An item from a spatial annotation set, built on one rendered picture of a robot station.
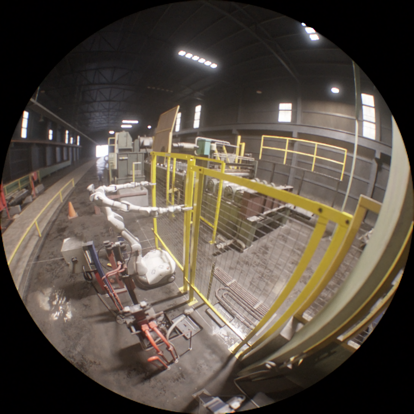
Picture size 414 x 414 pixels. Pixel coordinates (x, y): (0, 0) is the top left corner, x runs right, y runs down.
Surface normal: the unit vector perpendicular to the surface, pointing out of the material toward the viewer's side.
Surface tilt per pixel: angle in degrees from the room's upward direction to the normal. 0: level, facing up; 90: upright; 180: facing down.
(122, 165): 90
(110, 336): 0
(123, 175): 90
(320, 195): 90
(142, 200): 90
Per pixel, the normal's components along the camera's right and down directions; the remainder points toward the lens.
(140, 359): 0.10, -0.93
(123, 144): 0.60, 0.34
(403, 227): -0.79, 0.15
